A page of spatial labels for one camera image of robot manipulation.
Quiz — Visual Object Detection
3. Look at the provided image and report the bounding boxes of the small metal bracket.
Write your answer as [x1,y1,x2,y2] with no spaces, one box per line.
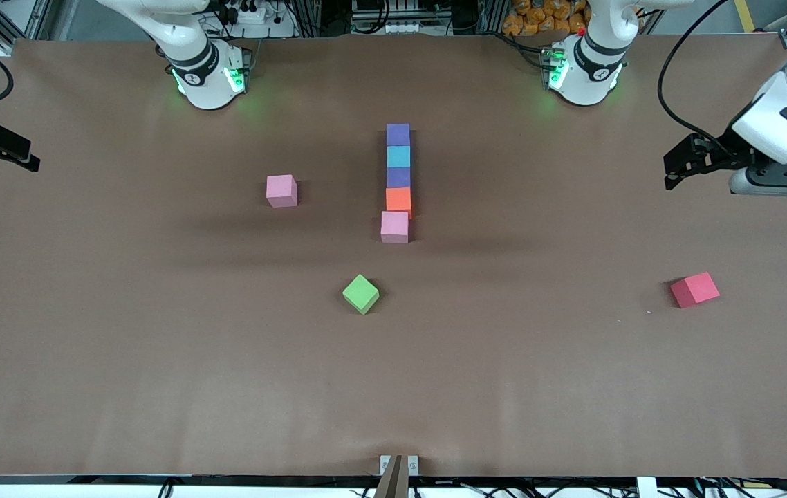
[380,454,419,477]

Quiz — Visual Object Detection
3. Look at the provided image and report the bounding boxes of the brown wooden post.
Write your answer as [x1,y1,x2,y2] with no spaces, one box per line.
[374,454,409,498]

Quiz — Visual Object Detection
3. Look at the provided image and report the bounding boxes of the green foam cube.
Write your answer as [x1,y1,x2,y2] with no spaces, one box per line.
[342,273,380,315]

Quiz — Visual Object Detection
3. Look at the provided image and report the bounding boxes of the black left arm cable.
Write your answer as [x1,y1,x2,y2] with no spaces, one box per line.
[658,0,737,153]

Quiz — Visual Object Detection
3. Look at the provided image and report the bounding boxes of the pink foam cube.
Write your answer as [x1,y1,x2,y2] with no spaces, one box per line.
[380,211,410,244]
[266,174,298,208]

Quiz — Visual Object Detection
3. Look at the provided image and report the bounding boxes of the orange foam cube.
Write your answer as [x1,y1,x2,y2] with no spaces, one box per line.
[385,187,413,219]

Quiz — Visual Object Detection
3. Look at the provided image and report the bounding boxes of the bag of orange items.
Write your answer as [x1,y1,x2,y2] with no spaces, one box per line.
[502,0,591,37]

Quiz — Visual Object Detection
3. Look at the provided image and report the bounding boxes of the brown paper table cover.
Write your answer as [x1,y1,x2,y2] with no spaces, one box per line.
[0,33,787,479]

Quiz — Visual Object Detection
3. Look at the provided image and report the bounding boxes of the red foam cube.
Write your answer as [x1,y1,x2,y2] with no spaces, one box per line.
[670,271,721,309]

